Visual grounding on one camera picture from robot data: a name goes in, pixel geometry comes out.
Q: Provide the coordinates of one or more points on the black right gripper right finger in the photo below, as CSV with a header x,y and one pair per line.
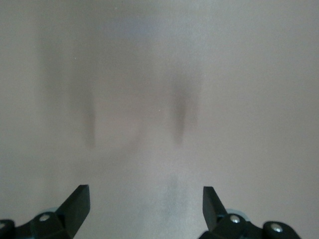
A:
x,y
214,214

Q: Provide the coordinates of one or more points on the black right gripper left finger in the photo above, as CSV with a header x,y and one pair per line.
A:
x,y
74,211

